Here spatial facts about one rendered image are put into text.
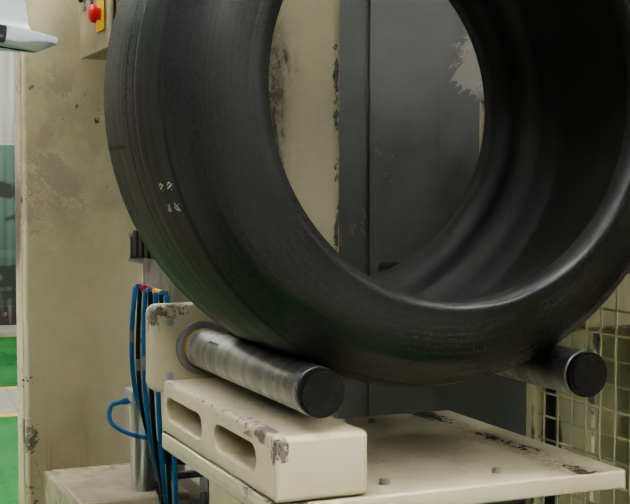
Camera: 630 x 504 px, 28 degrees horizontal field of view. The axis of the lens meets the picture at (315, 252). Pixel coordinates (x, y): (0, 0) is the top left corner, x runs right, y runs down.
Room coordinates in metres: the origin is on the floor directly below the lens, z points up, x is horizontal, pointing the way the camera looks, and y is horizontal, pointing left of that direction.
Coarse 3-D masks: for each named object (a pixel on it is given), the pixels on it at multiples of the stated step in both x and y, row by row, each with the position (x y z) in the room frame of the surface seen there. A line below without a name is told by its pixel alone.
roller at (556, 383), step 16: (544, 352) 1.24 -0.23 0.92; (560, 352) 1.22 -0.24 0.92; (576, 352) 1.21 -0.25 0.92; (592, 352) 1.20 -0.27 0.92; (512, 368) 1.29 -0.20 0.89; (528, 368) 1.26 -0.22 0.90; (544, 368) 1.23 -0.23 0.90; (560, 368) 1.21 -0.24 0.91; (576, 368) 1.19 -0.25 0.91; (592, 368) 1.20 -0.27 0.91; (544, 384) 1.24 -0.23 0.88; (560, 384) 1.21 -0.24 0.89; (576, 384) 1.19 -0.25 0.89; (592, 384) 1.20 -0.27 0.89
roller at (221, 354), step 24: (192, 336) 1.38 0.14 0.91; (216, 336) 1.33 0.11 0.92; (192, 360) 1.38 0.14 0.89; (216, 360) 1.29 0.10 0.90; (240, 360) 1.23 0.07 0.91; (264, 360) 1.18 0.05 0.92; (288, 360) 1.15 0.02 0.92; (240, 384) 1.24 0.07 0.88; (264, 384) 1.16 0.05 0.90; (288, 384) 1.11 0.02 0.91; (312, 384) 1.09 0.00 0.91; (336, 384) 1.09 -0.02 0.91; (312, 408) 1.09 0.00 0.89; (336, 408) 1.09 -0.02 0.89
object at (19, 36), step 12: (0, 0) 1.08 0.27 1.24; (12, 0) 1.08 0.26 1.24; (24, 0) 1.09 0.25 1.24; (0, 12) 1.08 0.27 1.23; (12, 12) 1.08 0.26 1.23; (24, 12) 1.08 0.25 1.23; (12, 24) 1.08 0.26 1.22; (24, 24) 1.08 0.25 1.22; (12, 36) 1.07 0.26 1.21; (24, 36) 1.08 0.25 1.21; (36, 36) 1.09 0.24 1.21; (48, 36) 1.10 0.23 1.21; (24, 48) 1.09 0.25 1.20; (36, 48) 1.10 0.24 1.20
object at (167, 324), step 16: (160, 304) 1.40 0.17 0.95; (176, 304) 1.40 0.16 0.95; (192, 304) 1.41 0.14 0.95; (160, 320) 1.39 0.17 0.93; (176, 320) 1.40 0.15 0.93; (192, 320) 1.40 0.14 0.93; (208, 320) 1.41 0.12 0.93; (160, 336) 1.39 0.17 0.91; (176, 336) 1.40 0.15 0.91; (160, 352) 1.39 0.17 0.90; (176, 352) 1.40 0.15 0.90; (160, 368) 1.39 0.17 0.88; (176, 368) 1.40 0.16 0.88; (192, 368) 1.40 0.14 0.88; (160, 384) 1.39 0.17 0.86
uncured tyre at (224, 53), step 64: (128, 0) 1.21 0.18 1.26; (192, 0) 1.07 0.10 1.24; (256, 0) 1.06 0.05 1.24; (512, 0) 1.46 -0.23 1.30; (576, 0) 1.39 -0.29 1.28; (128, 64) 1.15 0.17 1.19; (192, 64) 1.06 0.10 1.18; (256, 64) 1.06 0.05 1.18; (512, 64) 1.47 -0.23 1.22; (576, 64) 1.42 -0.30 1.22; (128, 128) 1.16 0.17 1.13; (192, 128) 1.06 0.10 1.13; (256, 128) 1.06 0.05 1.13; (512, 128) 1.47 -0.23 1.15; (576, 128) 1.43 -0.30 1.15; (128, 192) 1.21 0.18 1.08; (192, 192) 1.07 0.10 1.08; (256, 192) 1.06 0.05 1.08; (512, 192) 1.47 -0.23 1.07; (576, 192) 1.40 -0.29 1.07; (192, 256) 1.12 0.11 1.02; (256, 256) 1.08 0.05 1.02; (320, 256) 1.08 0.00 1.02; (448, 256) 1.44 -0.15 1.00; (512, 256) 1.43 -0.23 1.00; (576, 256) 1.18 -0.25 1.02; (256, 320) 1.12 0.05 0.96; (320, 320) 1.10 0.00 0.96; (384, 320) 1.11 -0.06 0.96; (448, 320) 1.13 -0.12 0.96; (512, 320) 1.16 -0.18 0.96; (576, 320) 1.22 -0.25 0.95; (384, 384) 1.18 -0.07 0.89
